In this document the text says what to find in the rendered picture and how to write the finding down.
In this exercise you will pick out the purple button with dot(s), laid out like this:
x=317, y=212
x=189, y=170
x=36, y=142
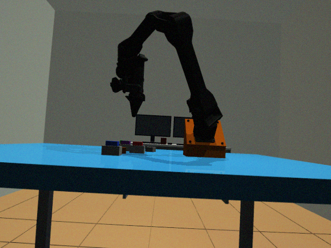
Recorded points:
x=125, y=144

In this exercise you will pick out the red button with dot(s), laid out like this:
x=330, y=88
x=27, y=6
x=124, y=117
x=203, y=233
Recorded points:
x=137, y=147

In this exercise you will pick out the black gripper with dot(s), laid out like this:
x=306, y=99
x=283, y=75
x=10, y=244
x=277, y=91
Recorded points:
x=135, y=87

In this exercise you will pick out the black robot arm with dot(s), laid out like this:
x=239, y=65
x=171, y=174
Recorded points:
x=178, y=30

